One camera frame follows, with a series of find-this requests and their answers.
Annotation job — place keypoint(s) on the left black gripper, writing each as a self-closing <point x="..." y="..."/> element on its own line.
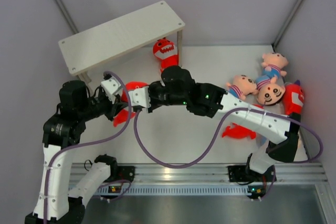
<point x="113" y="108"/>

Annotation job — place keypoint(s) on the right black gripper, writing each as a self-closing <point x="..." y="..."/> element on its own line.
<point x="152" y="88"/>

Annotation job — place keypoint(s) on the red shark plush purple fin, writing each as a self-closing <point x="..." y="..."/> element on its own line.
<point x="293" y="98"/>

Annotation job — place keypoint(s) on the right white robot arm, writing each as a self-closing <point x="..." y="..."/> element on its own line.
<point x="177" y="87"/>

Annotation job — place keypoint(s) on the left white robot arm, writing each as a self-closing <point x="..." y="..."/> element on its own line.
<point x="61" y="136"/>

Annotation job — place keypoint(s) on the white two-tier wooden shelf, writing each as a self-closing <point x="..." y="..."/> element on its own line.
<point x="97" y="45"/>

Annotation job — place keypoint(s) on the boy doll plush striped shirt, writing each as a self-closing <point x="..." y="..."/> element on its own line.
<point x="242" y="86"/>
<point x="269" y="91"/>
<point x="273" y="64"/>

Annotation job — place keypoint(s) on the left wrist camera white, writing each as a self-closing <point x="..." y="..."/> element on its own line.
<point x="112" y="89"/>

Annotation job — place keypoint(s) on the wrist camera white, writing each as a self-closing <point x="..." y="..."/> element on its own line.
<point x="140" y="97"/>
<point x="112" y="89"/>

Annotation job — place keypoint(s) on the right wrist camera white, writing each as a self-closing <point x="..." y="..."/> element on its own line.
<point x="140" y="97"/>

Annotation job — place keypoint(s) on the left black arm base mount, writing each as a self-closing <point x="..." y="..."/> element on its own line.
<point x="124" y="173"/>

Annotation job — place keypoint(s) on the aluminium front rail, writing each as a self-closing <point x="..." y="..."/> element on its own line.
<point x="290" y="174"/>

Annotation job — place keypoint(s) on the slotted cable duct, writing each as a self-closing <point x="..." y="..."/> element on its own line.
<point x="176" y="190"/>

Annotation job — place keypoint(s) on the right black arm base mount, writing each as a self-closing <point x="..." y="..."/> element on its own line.
<point x="243" y="175"/>

